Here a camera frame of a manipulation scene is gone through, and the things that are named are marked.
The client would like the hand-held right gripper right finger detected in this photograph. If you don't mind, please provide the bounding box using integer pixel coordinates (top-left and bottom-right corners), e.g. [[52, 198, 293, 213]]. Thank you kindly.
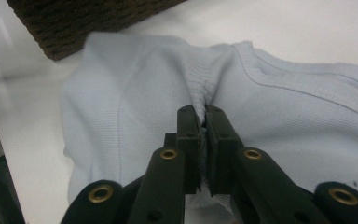
[[205, 105, 332, 224]]

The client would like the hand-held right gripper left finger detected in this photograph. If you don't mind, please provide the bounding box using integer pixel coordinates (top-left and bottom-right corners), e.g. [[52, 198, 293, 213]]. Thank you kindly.
[[127, 105, 204, 224]]

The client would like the brown wicker basket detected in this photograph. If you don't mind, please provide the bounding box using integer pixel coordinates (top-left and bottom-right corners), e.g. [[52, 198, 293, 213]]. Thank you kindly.
[[6, 0, 187, 62]]

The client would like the light blue tank top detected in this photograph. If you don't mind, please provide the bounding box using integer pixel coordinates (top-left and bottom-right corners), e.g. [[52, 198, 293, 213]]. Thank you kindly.
[[60, 32, 358, 224]]

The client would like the white table board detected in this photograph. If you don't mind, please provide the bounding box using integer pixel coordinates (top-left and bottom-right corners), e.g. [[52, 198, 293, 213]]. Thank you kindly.
[[0, 0, 358, 224]]

